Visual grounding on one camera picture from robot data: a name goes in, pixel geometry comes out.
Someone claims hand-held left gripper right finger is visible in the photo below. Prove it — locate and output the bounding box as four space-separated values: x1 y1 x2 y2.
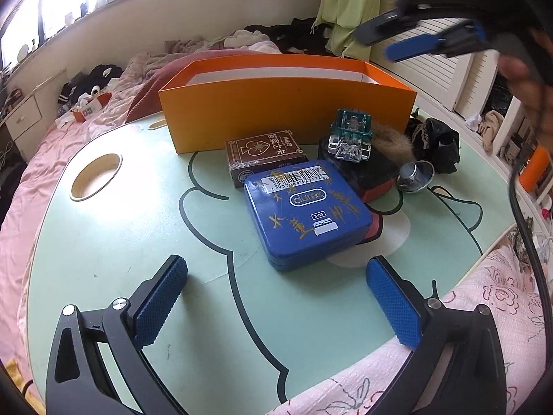
365 255 508 415

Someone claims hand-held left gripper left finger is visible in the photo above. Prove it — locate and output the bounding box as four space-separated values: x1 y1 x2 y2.
45 254 189 415

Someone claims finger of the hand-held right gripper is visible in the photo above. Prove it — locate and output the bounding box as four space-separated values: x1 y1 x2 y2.
352 9 422 48
384 21 489 62

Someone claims black lace cloth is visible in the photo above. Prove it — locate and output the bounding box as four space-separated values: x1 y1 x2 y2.
408 111 462 174

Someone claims green toy car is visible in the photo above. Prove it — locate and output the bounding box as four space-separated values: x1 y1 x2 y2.
327 108 373 164

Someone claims blue tin box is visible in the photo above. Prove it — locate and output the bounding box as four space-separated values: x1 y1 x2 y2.
243 159 373 272

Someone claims black case with red edge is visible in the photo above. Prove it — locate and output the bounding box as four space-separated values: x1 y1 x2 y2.
317 135 400 204

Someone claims orange cardboard box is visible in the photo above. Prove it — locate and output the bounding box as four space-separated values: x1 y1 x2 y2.
158 54 418 155

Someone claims brown card deck box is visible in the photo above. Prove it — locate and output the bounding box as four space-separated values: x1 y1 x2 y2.
225 128 309 190

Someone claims light green cartoon desktop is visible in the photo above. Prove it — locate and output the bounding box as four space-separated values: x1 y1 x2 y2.
26 95 530 415

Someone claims person's right hand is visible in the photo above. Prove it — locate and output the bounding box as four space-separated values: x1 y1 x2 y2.
500 30 549 109

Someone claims white louvred closet door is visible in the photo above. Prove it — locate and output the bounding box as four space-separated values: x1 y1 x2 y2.
372 17 497 113

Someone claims light green curtain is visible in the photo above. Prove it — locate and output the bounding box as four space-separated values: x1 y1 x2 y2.
315 0 383 59

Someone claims black clothes pile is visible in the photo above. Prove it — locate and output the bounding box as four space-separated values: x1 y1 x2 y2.
244 17 342 55

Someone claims beige cloth on shelf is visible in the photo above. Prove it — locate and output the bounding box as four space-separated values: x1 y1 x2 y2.
477 110 504 152

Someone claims white shelf unit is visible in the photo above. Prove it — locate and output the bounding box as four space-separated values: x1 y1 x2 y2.
493 95 553 210

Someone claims pink bed sheet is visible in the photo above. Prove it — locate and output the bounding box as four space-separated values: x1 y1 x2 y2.
0 112 130 381

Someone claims orange bottle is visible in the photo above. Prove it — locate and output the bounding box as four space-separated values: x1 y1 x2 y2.
518 146 551 192

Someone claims beige fleece blanket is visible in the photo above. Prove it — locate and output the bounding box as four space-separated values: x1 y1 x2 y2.
164 37 229 55

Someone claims orange and white carton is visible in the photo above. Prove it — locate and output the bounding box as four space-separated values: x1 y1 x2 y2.
71 97 109 122

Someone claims white drawer cabinet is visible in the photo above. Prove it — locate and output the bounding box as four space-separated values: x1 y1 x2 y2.
0 69 67 160

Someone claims black striped clothes heap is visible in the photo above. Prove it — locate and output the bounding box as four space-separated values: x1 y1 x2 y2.
58 64 124 105

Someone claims pink floral quilt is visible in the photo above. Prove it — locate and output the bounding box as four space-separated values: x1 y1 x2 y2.
86 41 281 115

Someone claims black cable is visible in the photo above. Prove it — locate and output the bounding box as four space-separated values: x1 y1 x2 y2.
507 95 553 312

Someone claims maroon corduroy pillow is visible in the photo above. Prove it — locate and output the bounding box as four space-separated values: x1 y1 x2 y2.
125 48 277 124

